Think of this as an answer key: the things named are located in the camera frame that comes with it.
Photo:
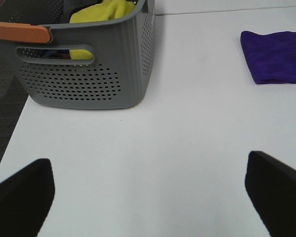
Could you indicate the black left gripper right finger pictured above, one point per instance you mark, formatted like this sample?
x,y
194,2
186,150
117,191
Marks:
x,y
271,187

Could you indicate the yellow towel in basket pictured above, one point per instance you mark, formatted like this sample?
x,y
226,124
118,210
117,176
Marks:
x,y
106,10

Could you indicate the grey perforated plastic basket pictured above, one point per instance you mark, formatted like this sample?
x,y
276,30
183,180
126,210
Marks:
x,y
91,65

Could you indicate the orange basket handle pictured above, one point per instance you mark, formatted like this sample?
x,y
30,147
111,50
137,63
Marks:
x,y
24,32

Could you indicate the purple towel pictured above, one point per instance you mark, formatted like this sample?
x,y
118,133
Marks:
x,y
271,58

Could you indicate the dark cloth in basket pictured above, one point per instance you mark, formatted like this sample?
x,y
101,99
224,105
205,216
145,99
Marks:
x,y
72,6

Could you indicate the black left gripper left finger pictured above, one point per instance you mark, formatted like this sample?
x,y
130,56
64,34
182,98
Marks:
x,y
25,199

